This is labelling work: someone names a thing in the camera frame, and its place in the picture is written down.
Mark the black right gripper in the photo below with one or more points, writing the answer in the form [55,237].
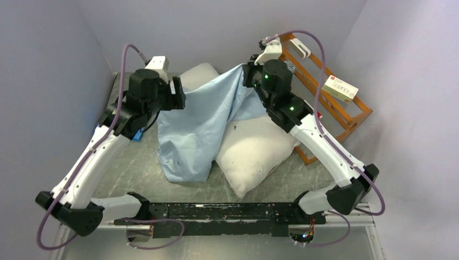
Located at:
[248,69]

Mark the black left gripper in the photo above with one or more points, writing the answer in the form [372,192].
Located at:
[175,101]

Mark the light blue pillowcase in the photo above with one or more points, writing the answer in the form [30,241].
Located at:
[189,139]

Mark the white pillow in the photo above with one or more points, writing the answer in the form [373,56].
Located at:
[250,150]

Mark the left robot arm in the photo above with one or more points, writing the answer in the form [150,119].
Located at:
[71,201]

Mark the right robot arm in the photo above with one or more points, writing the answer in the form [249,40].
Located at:
[353,179]

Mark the blue white jar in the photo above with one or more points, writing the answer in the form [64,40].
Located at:
[290,66]

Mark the white rectangular device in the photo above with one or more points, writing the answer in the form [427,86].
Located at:
[299,48]

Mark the white medicine box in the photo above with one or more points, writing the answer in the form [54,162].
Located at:
[340,89]

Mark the orange wooden shelf rack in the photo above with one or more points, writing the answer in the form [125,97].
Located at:
[310,76]

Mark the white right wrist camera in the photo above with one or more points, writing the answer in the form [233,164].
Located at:
[272,50]

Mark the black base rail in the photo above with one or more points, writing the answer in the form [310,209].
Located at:
[191,219]

